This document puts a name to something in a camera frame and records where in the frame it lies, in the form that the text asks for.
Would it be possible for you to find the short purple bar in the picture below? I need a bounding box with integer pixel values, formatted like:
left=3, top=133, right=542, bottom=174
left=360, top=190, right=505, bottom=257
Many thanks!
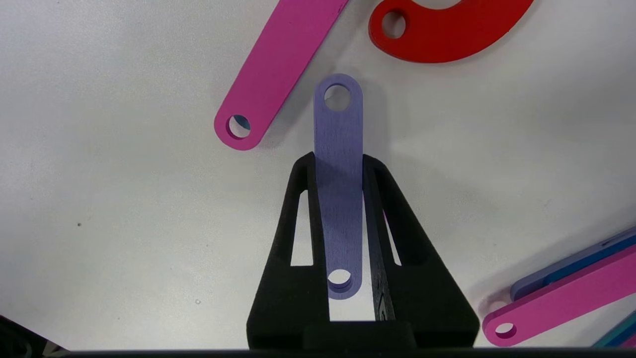
left=314, top=74, right=364, bottom=300

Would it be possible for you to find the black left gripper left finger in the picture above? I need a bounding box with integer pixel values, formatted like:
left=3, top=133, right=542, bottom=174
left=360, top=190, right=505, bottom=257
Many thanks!
left=247, top=152, right=331, bottom=349

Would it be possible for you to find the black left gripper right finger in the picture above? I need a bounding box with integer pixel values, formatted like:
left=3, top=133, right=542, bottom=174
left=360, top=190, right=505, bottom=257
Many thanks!
left=362, top=154, right=480, bottom=347

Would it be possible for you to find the long pink bar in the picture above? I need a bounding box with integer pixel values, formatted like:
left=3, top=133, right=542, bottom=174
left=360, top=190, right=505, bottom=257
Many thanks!
left=214, top=0, right=351, bottom=151
left=594, top=311, right=636, bottom=349
left=482, top=226, right=636, bottom=347

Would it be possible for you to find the small red C piece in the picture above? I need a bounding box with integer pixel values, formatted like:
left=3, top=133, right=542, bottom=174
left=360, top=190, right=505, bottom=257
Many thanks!
left=368, top=0, right=535, bottom=64

